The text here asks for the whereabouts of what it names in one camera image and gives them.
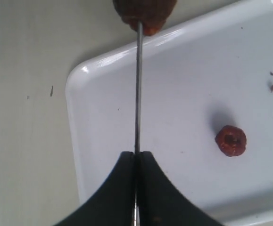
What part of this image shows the red berry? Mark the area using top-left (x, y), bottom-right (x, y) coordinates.
top-left (215, 125), bottom-right (247, 157)
top-left (113, 0), bottom-right (177, 36)

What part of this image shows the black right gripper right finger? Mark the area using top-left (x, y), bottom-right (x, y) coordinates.
top-left (136, 152), bottom-right (221, 226)

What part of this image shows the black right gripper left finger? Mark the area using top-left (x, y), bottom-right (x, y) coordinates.
top-left (57, 152), bottom-right (135, 226)

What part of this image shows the white rectangular plastic tray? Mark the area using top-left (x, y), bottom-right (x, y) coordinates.
top-left (66, 0), bottom-right (273, 226)

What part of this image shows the thin metal skewer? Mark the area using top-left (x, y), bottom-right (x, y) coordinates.
top-left (131, 21), bottom-right (144, 226)

